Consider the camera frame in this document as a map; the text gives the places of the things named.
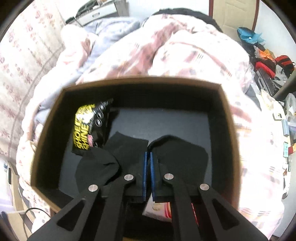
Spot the brown cardboard box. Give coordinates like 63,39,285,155
31,77,240,212

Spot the black garment on bed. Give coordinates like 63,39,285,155
152,8,223,32

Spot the grey blanket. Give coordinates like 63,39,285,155
24,17,140,125

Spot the cream wooden door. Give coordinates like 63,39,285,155
209,0,259,33

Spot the black soft cloth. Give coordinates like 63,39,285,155
147,135,208,203
75,132,149,202

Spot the pink plaid quilt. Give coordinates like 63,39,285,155
16,14,284,237

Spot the white desk with drawers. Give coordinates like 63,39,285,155
64,1,130,27

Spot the black cable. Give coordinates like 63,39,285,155
23,207,52,239

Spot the pile of colourful bags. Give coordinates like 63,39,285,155
237,27,295,96

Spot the floral pink curtain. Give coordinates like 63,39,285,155
1,1,63,160

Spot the black yellow shoe shine packet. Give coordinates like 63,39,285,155
72,98,113,156

